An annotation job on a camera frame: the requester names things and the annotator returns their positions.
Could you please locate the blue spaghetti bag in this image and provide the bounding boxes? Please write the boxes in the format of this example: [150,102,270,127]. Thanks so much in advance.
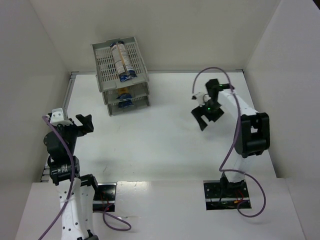
[116,87,133,101]
[118,100,134,109]

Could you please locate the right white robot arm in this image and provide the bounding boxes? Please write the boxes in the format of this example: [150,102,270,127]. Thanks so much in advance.
[191,78,270,189]

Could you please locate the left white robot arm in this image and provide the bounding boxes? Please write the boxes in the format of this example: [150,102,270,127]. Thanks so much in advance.
[40,109,98,240]

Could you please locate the grey three-tier tray shelf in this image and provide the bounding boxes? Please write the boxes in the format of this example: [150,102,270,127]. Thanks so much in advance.
[92,36,150,116]

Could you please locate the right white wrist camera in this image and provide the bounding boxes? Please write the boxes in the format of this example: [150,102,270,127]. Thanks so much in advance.
[191,92,206,106]

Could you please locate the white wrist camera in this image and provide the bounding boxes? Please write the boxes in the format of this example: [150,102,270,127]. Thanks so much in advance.
[49,108,70,126]
[191,92,206,106]

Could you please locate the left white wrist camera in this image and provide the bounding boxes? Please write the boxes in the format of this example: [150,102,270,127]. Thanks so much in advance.
[49,108,70,126]

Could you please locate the aluminium frame rail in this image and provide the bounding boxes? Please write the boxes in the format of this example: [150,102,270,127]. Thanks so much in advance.
[40,71,78,183]

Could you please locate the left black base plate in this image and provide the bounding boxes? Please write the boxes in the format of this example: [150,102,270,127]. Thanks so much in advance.
[92,182,117,213]

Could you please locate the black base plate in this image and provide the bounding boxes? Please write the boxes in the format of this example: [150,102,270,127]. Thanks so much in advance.
[92,182,117,213]
[203,180,252,211]

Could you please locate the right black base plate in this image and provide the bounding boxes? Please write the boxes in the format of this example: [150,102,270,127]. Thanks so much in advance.
[203,180,252,211]

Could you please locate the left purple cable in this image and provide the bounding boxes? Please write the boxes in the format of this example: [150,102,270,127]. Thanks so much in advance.
[37,114,132,240]

